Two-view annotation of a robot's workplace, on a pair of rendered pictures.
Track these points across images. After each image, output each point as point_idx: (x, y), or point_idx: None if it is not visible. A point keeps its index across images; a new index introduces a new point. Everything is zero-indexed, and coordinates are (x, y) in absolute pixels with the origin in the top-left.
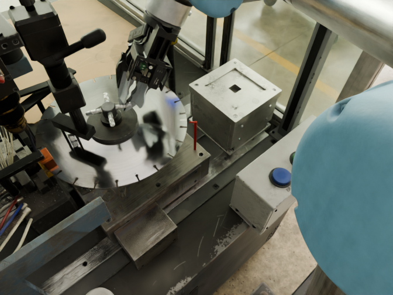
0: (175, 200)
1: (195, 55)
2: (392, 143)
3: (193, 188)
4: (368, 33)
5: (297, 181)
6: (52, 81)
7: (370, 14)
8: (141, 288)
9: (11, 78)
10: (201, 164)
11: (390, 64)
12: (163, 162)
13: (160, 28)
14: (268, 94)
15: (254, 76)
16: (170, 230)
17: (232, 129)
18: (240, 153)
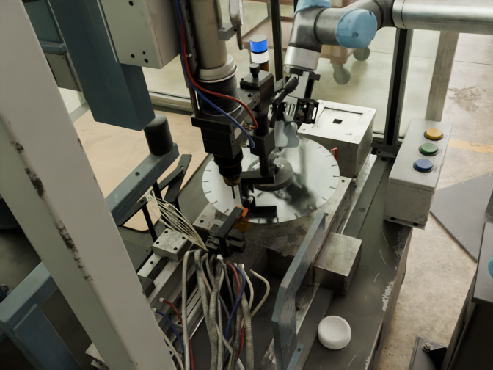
0: (337, 233)
1: None
2: None
3: (345, 217)
4: (473, 21)
5: None
6: (260, 129)
7: (470, 12)
8: (358, 306)
9: (246, 130)
10: (347, 189)
11: (492, 32)
12: (335, 182)
13: (309, 73)
14: (368, 115)
15: (346, 107)
16: (359, 244)
17: (355, 152)
18: (363, 178)
